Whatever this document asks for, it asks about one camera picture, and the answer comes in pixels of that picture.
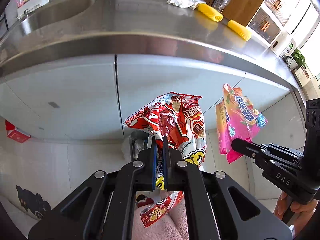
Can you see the pink snack bag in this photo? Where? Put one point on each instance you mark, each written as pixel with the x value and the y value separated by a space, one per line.
pixel 236 117

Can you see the white tissue near rack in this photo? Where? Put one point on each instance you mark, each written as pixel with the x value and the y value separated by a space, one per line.
pixel 184 3

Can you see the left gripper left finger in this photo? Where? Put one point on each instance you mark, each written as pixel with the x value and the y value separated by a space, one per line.
pixel 102 206

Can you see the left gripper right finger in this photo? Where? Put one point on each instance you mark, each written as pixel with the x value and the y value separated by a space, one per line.
pixel 217 207

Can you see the red snack wrapper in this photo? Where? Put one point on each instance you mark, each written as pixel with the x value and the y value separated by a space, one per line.
pixel 178 149

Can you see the black trash bin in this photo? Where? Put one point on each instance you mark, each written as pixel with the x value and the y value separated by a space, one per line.
pixel 135 146

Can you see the yellow foam fruit net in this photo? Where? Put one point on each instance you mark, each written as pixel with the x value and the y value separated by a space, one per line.
pixel 241 30

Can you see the red box on floor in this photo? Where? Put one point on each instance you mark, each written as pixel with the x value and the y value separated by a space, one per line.
pixel 15 133

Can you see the steel kitchen sink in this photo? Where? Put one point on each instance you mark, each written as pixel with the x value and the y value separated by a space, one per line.
pixel 56 11

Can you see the white kettle appliance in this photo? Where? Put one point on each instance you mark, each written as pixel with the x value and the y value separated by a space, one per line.
pixel 283 44

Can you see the pink fleece garment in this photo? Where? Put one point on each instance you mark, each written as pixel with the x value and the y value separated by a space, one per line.
pixel 173 225

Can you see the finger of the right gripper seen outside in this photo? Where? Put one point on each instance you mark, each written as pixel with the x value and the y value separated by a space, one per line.
pixel 249 149

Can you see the person's right hand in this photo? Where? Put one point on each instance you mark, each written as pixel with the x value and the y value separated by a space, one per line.
pixel 305 212

